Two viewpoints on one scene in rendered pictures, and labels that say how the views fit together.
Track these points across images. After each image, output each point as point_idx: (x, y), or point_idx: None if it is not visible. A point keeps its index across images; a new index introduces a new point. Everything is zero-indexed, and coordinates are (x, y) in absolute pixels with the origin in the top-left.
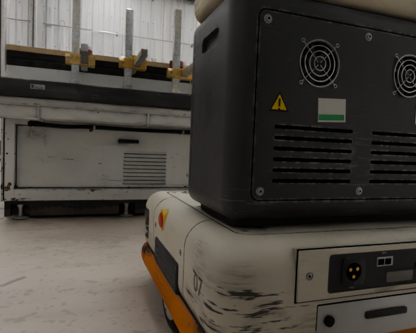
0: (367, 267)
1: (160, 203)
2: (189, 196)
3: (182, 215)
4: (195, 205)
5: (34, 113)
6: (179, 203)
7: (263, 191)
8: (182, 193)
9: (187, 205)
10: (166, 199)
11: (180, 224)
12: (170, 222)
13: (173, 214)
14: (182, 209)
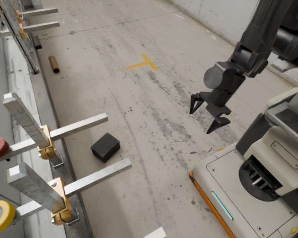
0: None
1: (283, 237)
2: (269, 223)
3: None
4: (289, 215)
5: None
6: (291, 223)
7: None
8: (261, 229)
9: (293, 217)
10: (281, 233)
11: None
12: None
13: None
14: None
